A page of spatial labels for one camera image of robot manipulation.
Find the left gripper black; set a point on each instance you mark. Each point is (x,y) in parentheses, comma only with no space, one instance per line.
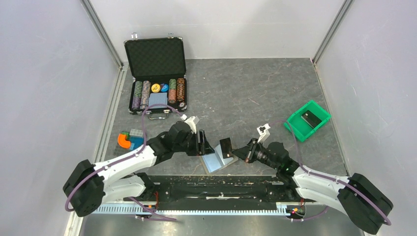
(202,148)

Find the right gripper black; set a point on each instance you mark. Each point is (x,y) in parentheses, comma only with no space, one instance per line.
(246,153)

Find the olive card holder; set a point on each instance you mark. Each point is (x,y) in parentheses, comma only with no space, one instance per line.
(215,161)

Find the black credit card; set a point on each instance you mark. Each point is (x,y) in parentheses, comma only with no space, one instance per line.
(226,148)
(311,119)

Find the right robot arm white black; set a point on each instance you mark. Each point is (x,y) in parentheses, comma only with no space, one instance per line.
(356,196)

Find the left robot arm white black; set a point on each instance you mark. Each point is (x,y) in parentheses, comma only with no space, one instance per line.
(92,184)

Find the blue playing card deck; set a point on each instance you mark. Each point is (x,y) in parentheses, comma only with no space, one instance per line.
(157,99)

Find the green plastic bin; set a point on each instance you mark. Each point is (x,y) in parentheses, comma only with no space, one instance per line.
(300,128)

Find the green orange chip stack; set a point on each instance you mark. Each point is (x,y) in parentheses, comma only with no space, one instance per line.
(172,91)

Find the brown orange chip stack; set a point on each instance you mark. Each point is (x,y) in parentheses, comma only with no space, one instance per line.
(180,89)

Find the blue dealer button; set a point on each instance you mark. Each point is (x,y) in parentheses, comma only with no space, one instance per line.
(164,88)

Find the colourful toy block set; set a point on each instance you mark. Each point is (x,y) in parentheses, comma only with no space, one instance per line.
(128,141)

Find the yellow dealer button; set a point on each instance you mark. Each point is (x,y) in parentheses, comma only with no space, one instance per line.
(155,88)

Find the purple brown chip stack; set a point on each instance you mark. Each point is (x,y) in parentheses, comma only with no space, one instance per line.
(145,95)

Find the purple green chip stack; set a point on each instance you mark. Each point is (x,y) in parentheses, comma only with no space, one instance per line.
(137,93)

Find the black poker chip case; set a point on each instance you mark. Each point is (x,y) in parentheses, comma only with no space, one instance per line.
(156,60)

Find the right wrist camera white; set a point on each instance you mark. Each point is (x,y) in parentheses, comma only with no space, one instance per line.
(263,132)

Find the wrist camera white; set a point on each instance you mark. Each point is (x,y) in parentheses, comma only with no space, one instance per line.
(191,121)
(263,132)

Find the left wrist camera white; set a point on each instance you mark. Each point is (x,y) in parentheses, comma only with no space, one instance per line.
(191,121)

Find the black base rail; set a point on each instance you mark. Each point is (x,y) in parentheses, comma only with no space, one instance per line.
(217,193)

